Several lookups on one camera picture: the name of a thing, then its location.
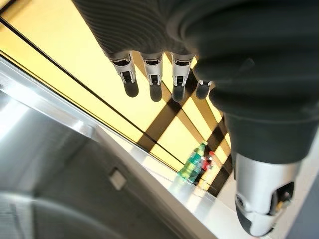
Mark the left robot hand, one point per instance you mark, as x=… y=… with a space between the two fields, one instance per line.
x=224 y=49

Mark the red-capped dark soda bottle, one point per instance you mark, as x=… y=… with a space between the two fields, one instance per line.
x=208 y=163

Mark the green plastic bottle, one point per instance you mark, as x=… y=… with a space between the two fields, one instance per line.
x=195 y=164

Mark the yellow wooden cabinet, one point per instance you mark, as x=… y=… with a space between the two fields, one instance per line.
x=104 y=82

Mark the white countertop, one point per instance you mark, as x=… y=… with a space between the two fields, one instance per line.
x=184 y=189

